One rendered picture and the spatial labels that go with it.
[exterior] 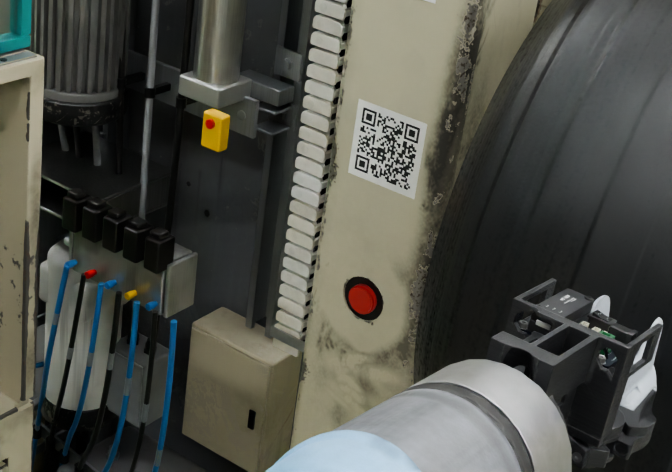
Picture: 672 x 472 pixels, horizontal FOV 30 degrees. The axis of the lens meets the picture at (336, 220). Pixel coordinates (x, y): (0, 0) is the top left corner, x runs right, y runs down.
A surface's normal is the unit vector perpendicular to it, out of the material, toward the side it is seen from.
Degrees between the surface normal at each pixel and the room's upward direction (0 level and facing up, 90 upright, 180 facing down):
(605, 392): 83
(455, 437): 19
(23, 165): 90
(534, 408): 31
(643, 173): 57
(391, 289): 90
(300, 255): 90
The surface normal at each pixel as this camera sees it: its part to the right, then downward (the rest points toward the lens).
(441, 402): 0.12, -0.95
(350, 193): -0.58, 0.29
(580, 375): 0.80, 0.35
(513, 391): 0.39, -0.81
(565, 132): -0.40, -0.27
